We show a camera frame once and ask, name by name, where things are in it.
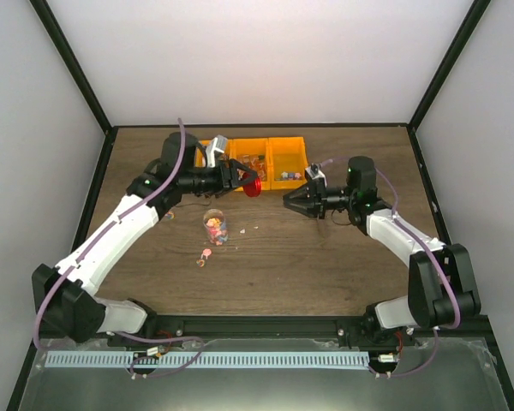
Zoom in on light blue slotted cable duct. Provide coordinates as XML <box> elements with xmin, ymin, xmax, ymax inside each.
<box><xmin>44</xmin><ymin>351</ymin><xmax>369</xmax><ymax>370</ymax></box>

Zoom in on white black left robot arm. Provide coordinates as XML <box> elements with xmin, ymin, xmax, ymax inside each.
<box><xmin>32</xmin><ymin>129</ymin><xmax>260</xmax><ymax>346</ymax></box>

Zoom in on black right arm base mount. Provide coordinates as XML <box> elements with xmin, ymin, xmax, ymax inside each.
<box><xmin>335</xmin><ymin>314</ymin><xmax>410</xmax><ymax>350</ymax></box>

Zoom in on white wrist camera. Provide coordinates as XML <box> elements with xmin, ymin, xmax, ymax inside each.
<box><xmin>304</xmin><ymin>163</ymin><xmax>326</xmax><ymax>183</ymax></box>
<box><xmin>205</xmin><ymin>134</ymin><xmax>229</xmax><ymax>168</ymax></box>

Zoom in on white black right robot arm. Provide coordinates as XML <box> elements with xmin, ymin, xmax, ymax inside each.
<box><xmin>283</xmin><ymin>156</ymin><xmax>481</xmax><ymax>345</ymax></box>

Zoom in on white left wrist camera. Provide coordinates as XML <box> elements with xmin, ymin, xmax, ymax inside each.
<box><xmin>205</xmin><ymin>134</ymin><xmax>229</xmax><ymax>168</ymax></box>

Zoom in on pink lollipop on table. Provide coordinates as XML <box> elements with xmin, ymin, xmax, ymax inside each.
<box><xmin>201</xmin><ymin>248</ymin><xmax>212</xmax><ymax>259</ymax></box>

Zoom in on red jar lid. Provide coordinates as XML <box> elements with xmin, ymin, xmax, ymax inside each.
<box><xmin>242</xmin><ymin>177</ymin><xmax>262</xmax><ymax>198</ymax></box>

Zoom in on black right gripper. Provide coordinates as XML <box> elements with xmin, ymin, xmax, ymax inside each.
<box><xmin>284</xmin><ymin>177</ymin><xmax>356</xmax><ymax>220</ymax></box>

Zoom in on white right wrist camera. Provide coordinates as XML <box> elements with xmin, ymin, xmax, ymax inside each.
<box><xmin>304</xmin><ymin>163</ymin><xmax>326</xmax><ymax>183</ymax></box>

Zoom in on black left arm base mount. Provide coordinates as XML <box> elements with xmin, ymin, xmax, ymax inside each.
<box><xmin>102</xmin><ymin>314</ymin><xmax>185</xmax><ymax>348</ymax></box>

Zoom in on clear plastic jar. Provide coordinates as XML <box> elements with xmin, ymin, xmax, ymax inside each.
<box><xmin>203</xmin><ymin>209</ymin><xmax>228</xmax><ymax>246</ymax></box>

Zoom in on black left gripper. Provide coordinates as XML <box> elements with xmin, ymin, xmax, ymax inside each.
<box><xmin>180</xmin><ymin>159</ymin><xmax>257</xmax><ymax>198</ymax></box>

